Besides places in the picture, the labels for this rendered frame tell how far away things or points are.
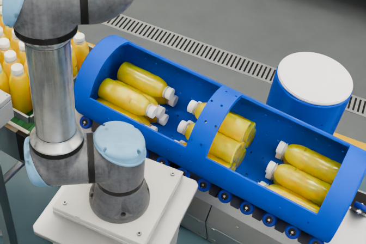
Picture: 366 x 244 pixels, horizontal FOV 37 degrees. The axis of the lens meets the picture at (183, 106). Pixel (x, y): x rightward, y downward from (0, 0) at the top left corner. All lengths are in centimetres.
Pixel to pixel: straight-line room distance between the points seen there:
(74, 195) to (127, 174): 22
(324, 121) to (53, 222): 106
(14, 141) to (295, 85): 100
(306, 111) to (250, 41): 189
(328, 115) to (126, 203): 94
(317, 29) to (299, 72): 206
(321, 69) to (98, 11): 126
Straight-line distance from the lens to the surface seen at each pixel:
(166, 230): 139
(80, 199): 141
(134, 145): 122
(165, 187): 143
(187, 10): 399
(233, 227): 175
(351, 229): 180
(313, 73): 206
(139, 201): 134
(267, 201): 156
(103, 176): 124
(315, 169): 164
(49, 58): 104
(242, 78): 351
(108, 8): 97
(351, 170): 152
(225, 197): 169
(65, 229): 139
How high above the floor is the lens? 234
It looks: 46 degrees down
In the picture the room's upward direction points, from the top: 9 degrees clockwise
